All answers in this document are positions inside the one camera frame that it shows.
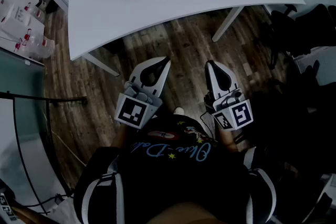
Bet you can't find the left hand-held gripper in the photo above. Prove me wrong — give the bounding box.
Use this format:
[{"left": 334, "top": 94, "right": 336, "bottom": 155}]
[{"left": 114, "top": 56, "right": 172, "bottom": 130}]

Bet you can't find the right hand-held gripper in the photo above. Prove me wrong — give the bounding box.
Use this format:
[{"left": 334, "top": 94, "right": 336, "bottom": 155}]
[{"left": 204, "top": 61, "right": 254, "bottom": 131}]

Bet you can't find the person's right forearm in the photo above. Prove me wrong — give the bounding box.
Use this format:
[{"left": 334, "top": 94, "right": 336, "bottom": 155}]
[{"left": 216, "top": 127, "right": 238, "bottom": 152}]

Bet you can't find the person's left forearm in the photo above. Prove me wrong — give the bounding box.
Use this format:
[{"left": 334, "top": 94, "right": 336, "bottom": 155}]
[{"left": 112, "top": 124, "right": 137, "bottom": 150}]

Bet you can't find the black office chair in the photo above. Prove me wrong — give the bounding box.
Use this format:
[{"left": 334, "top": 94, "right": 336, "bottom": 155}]
[{"left": 253, "top": 3, "right": 336, "bottom": 87}]

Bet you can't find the white desk leg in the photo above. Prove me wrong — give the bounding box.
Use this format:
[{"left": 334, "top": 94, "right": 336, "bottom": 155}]
[
  {"left": 81, "top": 52, "right": 121, "bottom": 77},
  {"left": 211, "top": 6, "right": 245, "bottom": 43}
]

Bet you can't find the large clear bottle red cap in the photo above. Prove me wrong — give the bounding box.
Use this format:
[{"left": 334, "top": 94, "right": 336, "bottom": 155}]
[{"left": 13, "top": 28, "right": 56, "bottom": 60}]

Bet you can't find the glass partition panel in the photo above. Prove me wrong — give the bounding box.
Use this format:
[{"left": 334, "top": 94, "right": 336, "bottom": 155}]
[{"left": 0, "top": 48, "right": 46, "bottom": 140}]

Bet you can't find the small clear bottle red cap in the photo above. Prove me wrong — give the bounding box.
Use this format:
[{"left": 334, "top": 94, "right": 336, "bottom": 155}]
[{"left": 23, "top": 2, "right": 47, "bottom": 23}]

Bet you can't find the black-framed whiteboard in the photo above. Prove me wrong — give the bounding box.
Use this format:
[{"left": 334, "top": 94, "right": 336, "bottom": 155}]
[{"left": 0, "top": 90, "right": 89, "bottom": 216}]

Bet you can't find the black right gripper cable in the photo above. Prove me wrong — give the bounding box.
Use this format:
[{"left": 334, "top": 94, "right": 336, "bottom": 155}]
[{"left": 200, "top": 112, "right": 216, "bottom": 137}]

